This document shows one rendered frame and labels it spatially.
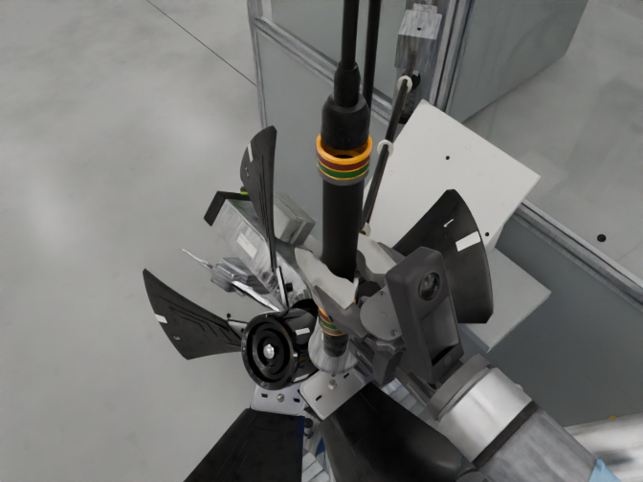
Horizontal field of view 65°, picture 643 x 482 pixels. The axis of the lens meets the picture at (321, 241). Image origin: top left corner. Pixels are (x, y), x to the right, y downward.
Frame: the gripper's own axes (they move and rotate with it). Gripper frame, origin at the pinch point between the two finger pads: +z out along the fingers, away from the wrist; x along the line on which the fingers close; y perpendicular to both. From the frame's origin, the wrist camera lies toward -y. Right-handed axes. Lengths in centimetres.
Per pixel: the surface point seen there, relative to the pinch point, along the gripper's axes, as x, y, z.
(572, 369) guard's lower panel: 70, 92, -25
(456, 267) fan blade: 16.5, 11.8, -7.4
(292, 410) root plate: -5.5, 43.9, 0.9
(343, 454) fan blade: -5.3, 34.9, -11.5
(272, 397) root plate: -7.2, 41.1, 4.0
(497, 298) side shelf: 55, 67, -2
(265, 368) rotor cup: -6.8, 32.2, 5.2
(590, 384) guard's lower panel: 70, 92, -31
